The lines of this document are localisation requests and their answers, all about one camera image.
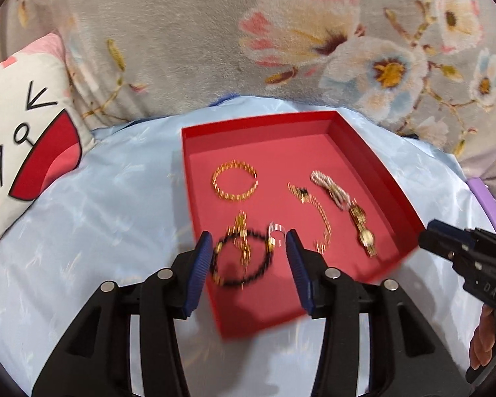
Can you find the purple object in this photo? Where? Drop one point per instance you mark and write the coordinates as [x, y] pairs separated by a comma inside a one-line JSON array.
[[485, 198]]

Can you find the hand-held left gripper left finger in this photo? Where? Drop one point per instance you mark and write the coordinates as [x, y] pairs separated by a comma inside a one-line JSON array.
[[198, 273]]

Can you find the cartoon face pillow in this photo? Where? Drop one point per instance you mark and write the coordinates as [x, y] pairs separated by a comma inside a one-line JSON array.
[[24, 132]]

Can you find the grey floral blanket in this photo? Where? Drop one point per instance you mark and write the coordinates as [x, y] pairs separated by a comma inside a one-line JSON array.
[[169, 29]]

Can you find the red cardboard box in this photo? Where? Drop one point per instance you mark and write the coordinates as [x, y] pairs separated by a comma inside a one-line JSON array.
[[272, 153]]

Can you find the person's right hand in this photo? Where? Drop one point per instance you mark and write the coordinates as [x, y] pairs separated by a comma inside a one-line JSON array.
[[483, 339]]

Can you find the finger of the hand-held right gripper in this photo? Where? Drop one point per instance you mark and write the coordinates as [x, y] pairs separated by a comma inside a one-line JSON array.
[[438, 245], [450, 233]]

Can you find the gold braided bangle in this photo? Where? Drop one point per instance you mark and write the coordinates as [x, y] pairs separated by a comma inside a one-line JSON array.
[[235, 197]]

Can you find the light blue bed sheet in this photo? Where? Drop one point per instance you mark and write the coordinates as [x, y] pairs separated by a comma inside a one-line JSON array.
[[107, 215]]

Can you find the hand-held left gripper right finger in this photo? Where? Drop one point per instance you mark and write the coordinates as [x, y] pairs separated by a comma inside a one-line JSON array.
[[299, 273]]

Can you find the gold wristwatch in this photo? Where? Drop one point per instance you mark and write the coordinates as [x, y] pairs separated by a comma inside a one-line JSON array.
[[366, 238]]

